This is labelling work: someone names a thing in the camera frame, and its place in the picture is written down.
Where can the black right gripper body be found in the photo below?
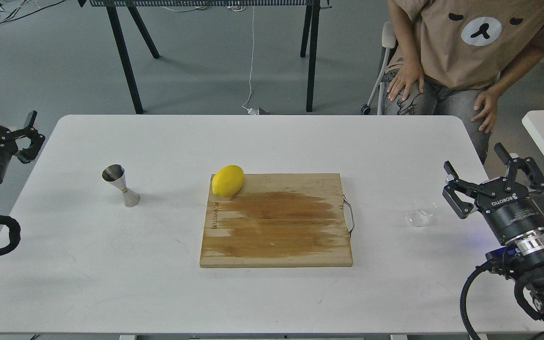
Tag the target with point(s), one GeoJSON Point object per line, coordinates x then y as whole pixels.
{"type": "Point", "coordinates": [509, 214]}

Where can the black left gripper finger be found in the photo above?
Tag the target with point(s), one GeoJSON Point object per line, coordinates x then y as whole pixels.
{"type": "Point", "coordinates": [27, 155]}

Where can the small clear glass cup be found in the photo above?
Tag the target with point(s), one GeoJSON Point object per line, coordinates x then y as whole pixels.
{"type": "Point", "coordinates": [421, 212]}

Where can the steel double jigger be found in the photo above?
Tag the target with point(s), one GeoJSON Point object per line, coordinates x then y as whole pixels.
{"type": "Point", "coordinates": [116, 176]}

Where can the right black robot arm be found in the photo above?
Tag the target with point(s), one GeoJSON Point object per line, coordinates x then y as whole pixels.
{"type": "Point", "coordinates": [522, 260]}

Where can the person left hand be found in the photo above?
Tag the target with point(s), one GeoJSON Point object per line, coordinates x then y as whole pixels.
{"type": "Point", "coordinates": [485, 108]}

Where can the person right hand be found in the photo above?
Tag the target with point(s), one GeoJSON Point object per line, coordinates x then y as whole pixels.
{"type": "Point", "coordinates": [409, 76]}

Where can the person in beige shirt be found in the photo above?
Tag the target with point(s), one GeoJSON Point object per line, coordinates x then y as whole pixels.
{"type": "Point", "coordinates": [465, 47]}

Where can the wooden cutting board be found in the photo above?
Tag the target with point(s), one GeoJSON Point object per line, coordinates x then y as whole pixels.
{"type": "Point", "coordinates": [278, 221]}

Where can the white office chair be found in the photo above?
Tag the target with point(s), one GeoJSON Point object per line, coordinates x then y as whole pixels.
{"type": "Point", "coordinates": [389, 45]}

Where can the yellow lemon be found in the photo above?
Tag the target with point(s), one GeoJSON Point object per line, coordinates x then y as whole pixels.
{"type": "Point", "coordinates": [228, 181]}

